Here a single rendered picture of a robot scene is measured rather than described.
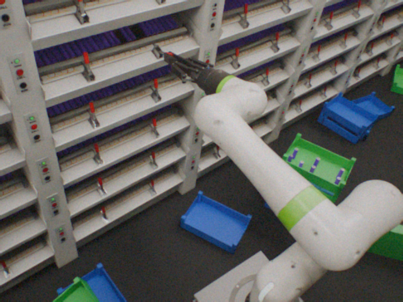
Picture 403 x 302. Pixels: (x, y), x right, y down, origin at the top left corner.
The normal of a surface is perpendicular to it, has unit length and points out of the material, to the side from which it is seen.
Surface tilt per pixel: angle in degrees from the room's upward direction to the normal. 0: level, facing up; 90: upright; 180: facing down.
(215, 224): 0
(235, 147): 64
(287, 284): 12
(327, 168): 0
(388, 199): 17
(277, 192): 55
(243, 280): 5
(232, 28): 21
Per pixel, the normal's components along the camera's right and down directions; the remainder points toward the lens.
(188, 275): 0.11, -0.70
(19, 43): 0.65, 0.59
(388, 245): -0.23, 0.67
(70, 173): 0.33, -0.44
